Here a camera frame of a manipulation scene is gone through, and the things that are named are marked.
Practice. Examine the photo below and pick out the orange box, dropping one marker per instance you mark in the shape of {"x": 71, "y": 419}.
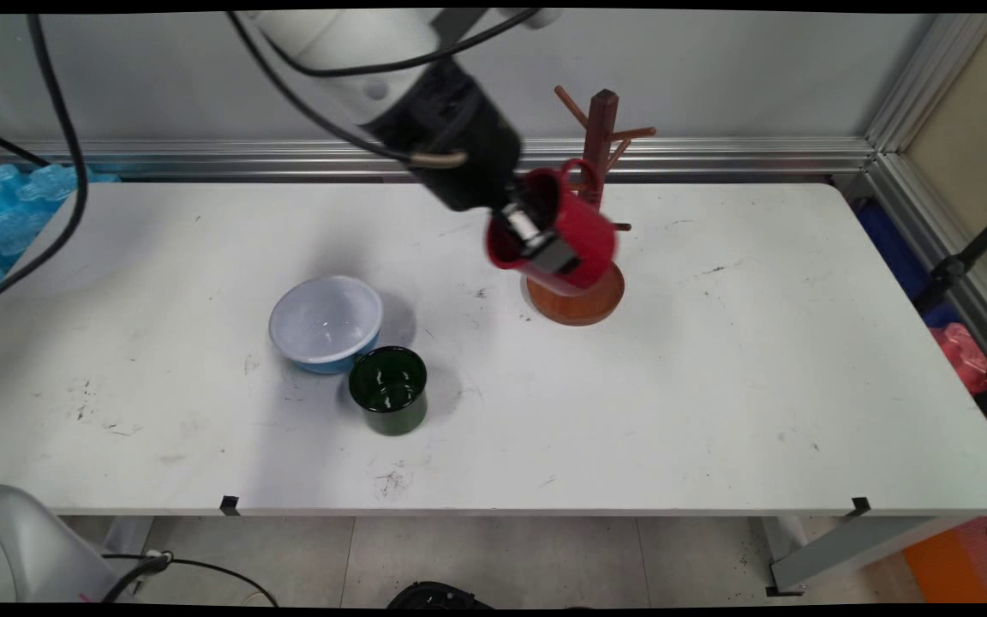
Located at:
{"x": 943, "y": 566}

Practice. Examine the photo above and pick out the blue container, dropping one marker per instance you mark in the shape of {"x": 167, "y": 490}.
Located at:
{"x": 896, "y": 248}

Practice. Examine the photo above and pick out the white and blue bowl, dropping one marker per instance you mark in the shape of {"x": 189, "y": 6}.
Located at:
{"x": 322, "y": 321}

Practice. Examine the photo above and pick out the blue bubble wrap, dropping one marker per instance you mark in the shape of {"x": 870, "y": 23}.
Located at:
{"x": 5, "y": 214}

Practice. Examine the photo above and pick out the aluminium frame post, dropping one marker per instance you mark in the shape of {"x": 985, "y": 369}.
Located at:
{"x": 930, "y": 103}

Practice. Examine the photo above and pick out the black table edge clip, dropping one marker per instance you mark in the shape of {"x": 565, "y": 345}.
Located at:
{"x": 860, "y": 506}
{"x": 229, "y": 506}

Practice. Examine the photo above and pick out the brown wooden mug tree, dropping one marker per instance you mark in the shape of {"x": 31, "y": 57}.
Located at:
{"x": 583, "y": 310}

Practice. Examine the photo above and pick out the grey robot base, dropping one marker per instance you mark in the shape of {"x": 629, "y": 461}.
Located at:
{"x": 18, "y": 548}

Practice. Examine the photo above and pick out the aluminium frame rail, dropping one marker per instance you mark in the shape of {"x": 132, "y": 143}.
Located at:
{"x": 202, "y": 158}

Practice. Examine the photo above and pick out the black object on floor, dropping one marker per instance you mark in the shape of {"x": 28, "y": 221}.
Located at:
{"x": 438, "y": 596}

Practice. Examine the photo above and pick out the black tripod stand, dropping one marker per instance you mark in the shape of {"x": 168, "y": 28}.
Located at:
{"x": 969, "y": 253}

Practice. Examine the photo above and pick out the red mug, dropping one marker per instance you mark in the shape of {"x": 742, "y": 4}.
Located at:
{"x": 592, "y": 231}

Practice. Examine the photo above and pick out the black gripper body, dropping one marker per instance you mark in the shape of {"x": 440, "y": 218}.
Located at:
{"x": 459, "y": 141}

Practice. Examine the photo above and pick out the red plastic bag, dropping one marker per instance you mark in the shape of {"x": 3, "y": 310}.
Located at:
{"x": 965, "y": 356}

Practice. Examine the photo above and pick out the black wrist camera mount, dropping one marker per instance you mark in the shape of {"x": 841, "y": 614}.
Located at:
{"x": 536, "y": 17}

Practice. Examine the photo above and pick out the dark green mug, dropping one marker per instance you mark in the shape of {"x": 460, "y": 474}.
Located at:
{"x": 388, "y": 390}

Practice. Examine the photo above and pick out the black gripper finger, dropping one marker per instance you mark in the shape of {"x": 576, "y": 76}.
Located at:
{"x": 542, "y": 204}
{"x": 545, "y": 253}

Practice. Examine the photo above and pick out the grey table leg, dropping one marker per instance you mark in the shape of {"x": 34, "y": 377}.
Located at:
{"x": 853, "y": 548}

